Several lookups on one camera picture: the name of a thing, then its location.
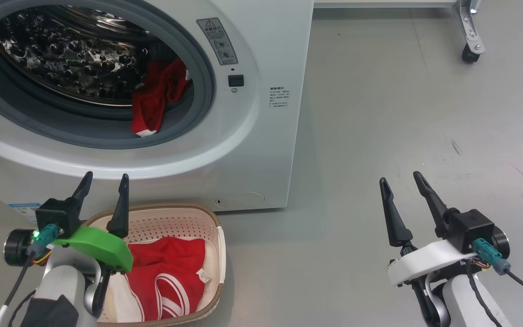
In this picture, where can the round drain filter cover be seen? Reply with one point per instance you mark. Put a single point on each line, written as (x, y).
(243, 200)

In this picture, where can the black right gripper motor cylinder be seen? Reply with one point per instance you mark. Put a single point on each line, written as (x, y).
(502, 243)

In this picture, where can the cream perforated laundry basket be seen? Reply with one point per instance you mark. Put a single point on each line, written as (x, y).
(216, 254)

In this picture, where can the shiny steel washer drum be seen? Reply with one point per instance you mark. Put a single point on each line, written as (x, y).
(61, 68)

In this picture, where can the grey metal table leg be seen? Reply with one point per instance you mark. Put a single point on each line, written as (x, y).
(470, 27)

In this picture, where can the red garment curved white stripes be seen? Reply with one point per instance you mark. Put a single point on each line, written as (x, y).
(170, 259)

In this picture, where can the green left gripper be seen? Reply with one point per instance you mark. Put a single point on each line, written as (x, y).
(102, 247)

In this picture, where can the black caster wheel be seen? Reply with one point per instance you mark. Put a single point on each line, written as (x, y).
(470, 54)

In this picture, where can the grey warning sticker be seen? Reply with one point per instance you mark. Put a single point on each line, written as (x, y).
(217, 41)

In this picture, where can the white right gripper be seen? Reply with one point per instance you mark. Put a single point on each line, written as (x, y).
(425, 263)

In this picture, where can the black door lock slot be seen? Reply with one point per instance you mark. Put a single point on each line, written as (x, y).
(235, 81)

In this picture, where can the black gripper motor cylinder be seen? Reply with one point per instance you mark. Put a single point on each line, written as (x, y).
(16, 247)
(502, 243)

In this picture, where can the blue energy label sticker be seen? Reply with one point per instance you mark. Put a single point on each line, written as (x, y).
(23, 212)

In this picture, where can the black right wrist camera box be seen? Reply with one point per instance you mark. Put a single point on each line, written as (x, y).
(472, 229)

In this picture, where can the white table board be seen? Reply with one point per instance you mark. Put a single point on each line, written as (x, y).
(379, 3)

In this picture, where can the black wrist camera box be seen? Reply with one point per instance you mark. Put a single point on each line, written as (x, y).
(472, 229)
(57, 213)

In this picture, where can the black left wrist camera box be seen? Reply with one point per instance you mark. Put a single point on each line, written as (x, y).
(57, 213)

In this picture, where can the grey text notice sticker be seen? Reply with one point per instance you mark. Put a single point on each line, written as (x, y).
(279, 97)

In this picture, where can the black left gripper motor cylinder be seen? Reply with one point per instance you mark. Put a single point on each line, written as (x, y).
(16, 247)

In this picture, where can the white front-load washing machine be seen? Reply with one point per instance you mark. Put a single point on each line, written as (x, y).
(266, 159)

